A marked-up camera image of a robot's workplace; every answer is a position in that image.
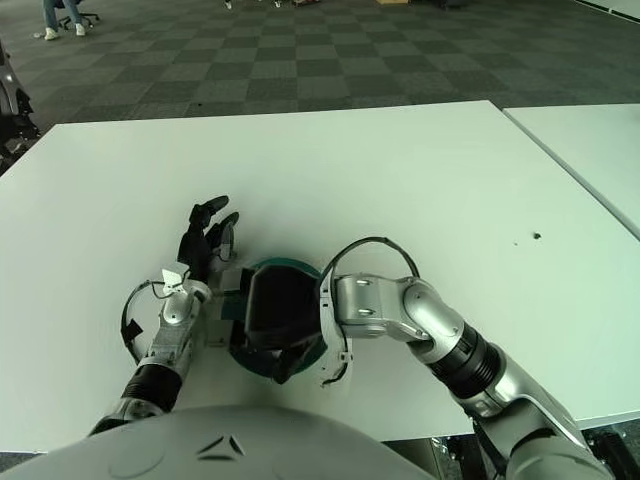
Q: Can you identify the seated person in jeans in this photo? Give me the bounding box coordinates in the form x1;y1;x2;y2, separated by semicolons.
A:
42;0;87;41

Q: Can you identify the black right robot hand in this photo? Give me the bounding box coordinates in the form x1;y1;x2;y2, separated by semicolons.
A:
219;263;331;385

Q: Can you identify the dark green round plate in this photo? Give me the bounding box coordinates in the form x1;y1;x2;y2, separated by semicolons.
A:
227;256;329;377

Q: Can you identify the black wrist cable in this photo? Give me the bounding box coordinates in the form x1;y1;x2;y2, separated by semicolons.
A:
119;280;171;364
319;236;420;301

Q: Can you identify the black swivel chair base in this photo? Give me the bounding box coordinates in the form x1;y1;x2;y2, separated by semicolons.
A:
57;0;101;29

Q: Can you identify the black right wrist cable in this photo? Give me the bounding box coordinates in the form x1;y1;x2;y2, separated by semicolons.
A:
319;236;420;301

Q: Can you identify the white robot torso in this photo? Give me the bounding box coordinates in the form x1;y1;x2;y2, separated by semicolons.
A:
39;404;436;480

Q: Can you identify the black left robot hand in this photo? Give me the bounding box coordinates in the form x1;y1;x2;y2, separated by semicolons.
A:
175;194;241;281

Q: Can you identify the black wheeled stand base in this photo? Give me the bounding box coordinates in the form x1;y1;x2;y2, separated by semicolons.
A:
583;429;627;465

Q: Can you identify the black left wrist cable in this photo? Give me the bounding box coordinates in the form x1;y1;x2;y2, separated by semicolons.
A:
119;280;171;364

